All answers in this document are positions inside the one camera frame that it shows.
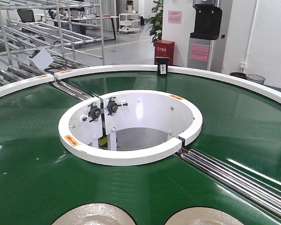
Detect black water dispenser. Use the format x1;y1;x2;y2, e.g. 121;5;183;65
188;0;222;71

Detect green potted plant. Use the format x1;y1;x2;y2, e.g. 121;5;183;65
149;0;163;43

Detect white outer conveyor rail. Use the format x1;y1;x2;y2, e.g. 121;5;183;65
0;64;281;104

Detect beige plate black rim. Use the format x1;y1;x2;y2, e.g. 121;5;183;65
165;207;243;225
53;203;136;225

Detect metal roller rack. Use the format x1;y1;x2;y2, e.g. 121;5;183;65
0;0;104;87

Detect white shelf cart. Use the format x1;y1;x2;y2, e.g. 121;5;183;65
118;13;141;33

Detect white control box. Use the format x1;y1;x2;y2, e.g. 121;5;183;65
27;48;54;71

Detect white inner conveyor ring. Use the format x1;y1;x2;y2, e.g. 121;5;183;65
58;90;203;166

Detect steel conveyor rollers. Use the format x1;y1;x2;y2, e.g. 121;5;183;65
51;81;97;101
176;148;281;219

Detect mesh waste bin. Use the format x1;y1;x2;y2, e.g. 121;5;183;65
246;74;266;85

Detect red fire extinguisher box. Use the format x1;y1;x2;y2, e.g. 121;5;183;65
154;40;175;66

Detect green circular conveyor belt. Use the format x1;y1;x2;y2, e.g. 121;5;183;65
0;71;281;225

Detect steel conveyor rollers right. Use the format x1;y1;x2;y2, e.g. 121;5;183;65
176;148;281;219

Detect black sensor on rail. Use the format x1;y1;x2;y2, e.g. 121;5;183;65
155;56;170;76

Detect steel conveyor rollers left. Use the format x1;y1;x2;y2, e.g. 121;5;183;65
51;81;97;101

